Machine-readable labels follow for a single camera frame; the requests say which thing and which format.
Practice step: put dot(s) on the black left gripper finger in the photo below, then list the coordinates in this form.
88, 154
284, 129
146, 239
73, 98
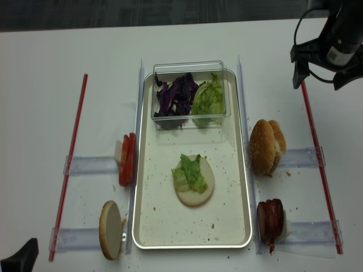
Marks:
23, 260

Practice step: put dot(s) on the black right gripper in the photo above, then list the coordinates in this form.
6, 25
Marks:
338, 47

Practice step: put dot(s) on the green lettuce leaf piece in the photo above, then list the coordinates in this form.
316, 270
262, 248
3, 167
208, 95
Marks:
188, 175

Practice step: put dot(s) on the green lettuce pile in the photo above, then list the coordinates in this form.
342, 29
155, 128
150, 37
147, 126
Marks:
208, 98

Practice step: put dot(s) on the rear dark meat patty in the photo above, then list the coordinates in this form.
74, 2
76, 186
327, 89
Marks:
279, 214

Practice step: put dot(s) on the rear red tomato slice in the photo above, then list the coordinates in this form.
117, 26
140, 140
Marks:
129, 162

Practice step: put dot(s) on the white block beside patties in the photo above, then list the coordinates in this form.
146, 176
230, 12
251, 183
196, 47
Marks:
285, 228

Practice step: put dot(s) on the rear sesame bun top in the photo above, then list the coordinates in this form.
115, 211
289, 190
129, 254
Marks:
280, 144

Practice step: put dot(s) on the upright bun half slice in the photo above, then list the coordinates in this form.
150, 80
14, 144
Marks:
110, 230

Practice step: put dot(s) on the right red rod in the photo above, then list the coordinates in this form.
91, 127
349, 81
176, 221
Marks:
330, 207

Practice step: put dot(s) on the red rod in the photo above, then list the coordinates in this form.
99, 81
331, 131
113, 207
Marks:
330, 207
55, 233

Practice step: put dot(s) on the clear plastic container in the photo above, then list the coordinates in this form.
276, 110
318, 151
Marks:
201, 71

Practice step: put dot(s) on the left red rod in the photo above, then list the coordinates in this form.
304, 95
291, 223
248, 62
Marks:
55, 233

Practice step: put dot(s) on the purple cabbage leaves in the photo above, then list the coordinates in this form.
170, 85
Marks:
175, 101

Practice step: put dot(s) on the white block beside tomatoes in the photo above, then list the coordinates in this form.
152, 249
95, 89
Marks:
118, 152

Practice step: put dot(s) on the cream metal tray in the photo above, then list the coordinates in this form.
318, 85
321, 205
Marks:
160, 219

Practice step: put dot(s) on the bun bottom on tray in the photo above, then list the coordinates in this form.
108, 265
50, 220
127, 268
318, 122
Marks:
192, 198

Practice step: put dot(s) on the lower left clear rail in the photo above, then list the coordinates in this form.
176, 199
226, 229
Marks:
74, 239

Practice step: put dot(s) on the upper right clear rail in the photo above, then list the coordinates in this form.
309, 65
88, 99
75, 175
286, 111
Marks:
311, 157

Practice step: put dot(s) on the right clear vertical rail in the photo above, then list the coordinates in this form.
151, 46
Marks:
249, 171

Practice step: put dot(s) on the clear vertical rail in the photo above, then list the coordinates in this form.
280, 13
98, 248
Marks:
249, 171
139, 105

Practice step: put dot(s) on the upper left clear rail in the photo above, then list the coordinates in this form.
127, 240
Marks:
89, 165

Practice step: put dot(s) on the lower right clear rail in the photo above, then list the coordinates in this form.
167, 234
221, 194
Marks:
312, 233

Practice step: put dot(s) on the left clear vertical rail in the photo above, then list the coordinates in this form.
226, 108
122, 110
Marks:
139, 105

